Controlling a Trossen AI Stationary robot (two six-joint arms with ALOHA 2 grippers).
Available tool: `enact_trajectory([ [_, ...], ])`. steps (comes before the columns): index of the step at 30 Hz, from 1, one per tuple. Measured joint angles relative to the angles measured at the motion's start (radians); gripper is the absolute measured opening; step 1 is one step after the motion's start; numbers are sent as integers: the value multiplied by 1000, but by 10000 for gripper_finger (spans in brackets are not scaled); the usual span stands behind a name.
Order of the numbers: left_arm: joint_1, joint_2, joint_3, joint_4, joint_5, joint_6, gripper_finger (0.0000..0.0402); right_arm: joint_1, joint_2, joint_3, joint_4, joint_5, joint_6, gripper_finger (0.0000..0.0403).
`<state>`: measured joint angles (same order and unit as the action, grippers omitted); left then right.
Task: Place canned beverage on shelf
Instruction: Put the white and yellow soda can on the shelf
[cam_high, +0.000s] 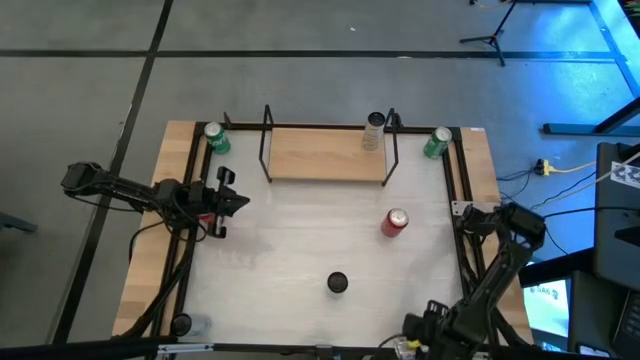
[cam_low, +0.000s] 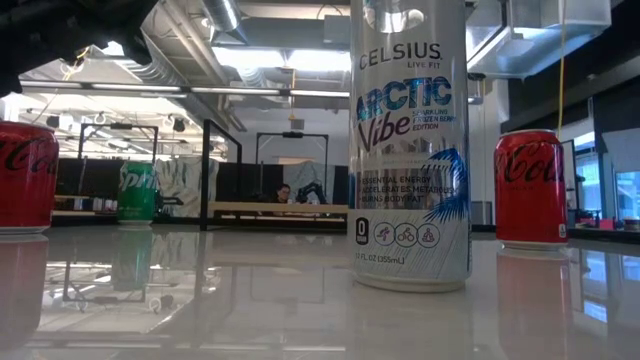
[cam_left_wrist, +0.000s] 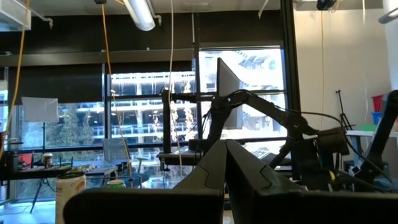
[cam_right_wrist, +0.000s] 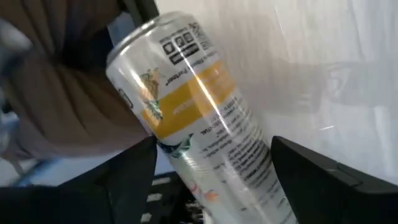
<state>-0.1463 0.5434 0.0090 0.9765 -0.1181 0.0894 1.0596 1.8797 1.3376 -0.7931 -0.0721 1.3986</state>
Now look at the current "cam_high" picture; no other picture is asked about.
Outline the green Sprite can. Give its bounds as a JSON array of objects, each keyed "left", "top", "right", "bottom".
[
  {"left": 203, "top": 121, "right": 232, "bottom": 155},
  {"left": 422, "top": 126, "right": 454, "bottom": 160}
]

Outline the black desk foot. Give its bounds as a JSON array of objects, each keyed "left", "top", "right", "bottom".
[{"left": 542, "top": 97, "right": 640, "bottom": 137}]

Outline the grey chair leg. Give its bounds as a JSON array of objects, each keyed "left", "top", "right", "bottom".
[{"left": 0, "top": 211, "right": 39, "bottom": 234}]

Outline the black tripod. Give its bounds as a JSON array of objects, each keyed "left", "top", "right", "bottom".
[{"left": 458, "top": 0, "right": 519, "bottom": 68}]

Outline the white cable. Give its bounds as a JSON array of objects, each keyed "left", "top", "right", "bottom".
[{"left": 529, "top": 149, "right": 640, "bottom": 211}]

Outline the white marker label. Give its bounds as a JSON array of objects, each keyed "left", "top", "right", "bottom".
[{"left": 610, "top": 160, "right": 640, "bottom": 190}]

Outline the dark grey equipment case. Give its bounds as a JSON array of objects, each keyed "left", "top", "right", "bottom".
[{"left": 593, "top": 142, "right": 640, "bottom": 292}]

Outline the yellow floor cable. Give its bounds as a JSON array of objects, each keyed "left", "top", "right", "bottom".
[{"left": 549, "top": 160, "right": 599, "bottom": 175}]

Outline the Celsius can yellow print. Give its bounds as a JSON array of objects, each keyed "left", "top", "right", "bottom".
[{"left": 360, "top": 111, "right": 387, "bottom": 152}]

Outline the black metal table frame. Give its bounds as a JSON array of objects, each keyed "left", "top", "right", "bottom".
[{"left": 119, "top": 119, "right": 534, "bottom": 360}]

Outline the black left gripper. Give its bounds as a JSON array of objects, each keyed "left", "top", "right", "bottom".
[{"left": 188, "top": 167, "right": 251, "bottom": 239}]

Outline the black desk top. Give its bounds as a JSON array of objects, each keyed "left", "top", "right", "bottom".
[{"left": 517, "top": 247, "right": 596, "bottom": 289}]

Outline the Celsius can blue print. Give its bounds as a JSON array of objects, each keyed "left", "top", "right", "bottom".
[{"left": 327, "top": 271, "right": 350, "bottom": 295}]

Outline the black keyboard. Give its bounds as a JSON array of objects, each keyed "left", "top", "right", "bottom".
[{"left": 610, "top": 290, "right": 640, "bottom": 359}]

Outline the tall silver Celsius can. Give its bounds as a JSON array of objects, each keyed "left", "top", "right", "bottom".
[{"left": 170, "top": 313, "right": 214, "bottom": 338}]

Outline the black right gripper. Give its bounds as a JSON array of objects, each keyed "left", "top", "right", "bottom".
[{"left": 394, "top": 299, "right": 451, "bottom": 360}]

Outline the lit computer screen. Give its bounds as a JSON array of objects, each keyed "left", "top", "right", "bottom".
[{"left": 522, "top": 278, "right": 572, "bottom": 347}]

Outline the black metal shelf end frame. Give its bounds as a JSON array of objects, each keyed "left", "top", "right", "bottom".
[
  {"left": 258, "top": 103, "right": 275, "bottom": 184},
  {"left": 381, "top": 107, "right": 404, "bottom": 188}
]

